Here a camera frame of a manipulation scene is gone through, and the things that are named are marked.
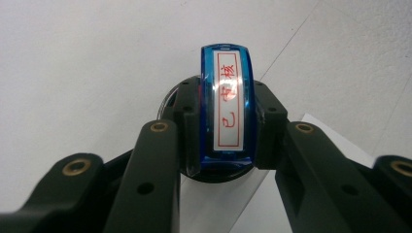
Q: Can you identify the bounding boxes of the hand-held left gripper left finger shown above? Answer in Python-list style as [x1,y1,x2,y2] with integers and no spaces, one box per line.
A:
[171,76,203,178]

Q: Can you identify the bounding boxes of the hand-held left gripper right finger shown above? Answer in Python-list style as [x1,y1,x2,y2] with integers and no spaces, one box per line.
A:
[252,81,290,172]

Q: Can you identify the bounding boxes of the blue transparent stamp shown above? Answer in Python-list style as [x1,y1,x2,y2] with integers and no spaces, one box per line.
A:
[198,43,259,173]

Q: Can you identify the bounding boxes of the white paper sheet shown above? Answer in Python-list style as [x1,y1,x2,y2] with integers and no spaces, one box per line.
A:
[179,113,377,233]

